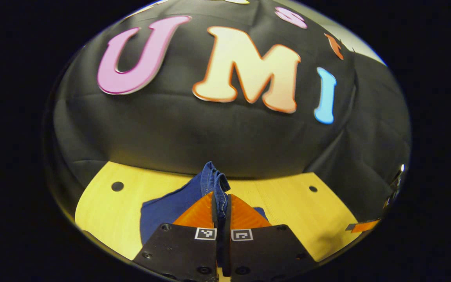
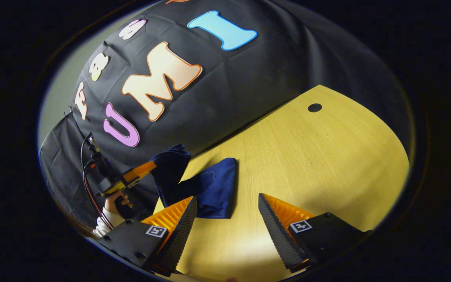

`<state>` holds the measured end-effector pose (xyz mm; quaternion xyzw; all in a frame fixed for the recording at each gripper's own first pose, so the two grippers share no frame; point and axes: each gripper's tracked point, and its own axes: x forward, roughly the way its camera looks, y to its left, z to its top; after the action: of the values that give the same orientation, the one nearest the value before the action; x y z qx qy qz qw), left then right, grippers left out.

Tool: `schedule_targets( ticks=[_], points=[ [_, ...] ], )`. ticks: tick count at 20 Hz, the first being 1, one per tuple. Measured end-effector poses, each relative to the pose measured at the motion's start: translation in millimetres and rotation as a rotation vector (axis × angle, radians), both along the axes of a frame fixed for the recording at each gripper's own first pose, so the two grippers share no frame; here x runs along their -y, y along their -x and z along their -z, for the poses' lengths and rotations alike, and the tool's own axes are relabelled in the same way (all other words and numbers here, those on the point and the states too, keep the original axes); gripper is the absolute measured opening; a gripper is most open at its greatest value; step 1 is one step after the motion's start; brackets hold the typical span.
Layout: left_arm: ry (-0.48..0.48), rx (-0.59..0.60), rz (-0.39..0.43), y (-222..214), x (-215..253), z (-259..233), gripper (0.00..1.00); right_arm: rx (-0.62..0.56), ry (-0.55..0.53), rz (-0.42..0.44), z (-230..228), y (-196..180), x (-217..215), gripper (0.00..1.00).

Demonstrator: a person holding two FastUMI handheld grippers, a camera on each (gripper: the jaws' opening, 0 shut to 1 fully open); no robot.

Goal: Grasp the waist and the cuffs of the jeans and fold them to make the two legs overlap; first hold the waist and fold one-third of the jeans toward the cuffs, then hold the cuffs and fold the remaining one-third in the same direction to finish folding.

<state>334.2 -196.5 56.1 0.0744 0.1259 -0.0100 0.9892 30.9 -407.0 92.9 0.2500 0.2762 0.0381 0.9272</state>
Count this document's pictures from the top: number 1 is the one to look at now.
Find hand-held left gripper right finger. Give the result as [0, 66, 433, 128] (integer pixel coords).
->
[222, 194, 320, 281]

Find blue denim jeans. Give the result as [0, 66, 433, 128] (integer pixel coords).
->
[140, 161, 269, 246]

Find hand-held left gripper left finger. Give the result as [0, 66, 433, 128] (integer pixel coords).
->
[133, 191, 219, 282]

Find black backdrop cloth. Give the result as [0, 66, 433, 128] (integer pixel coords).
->
[43, 0, 412, 235]

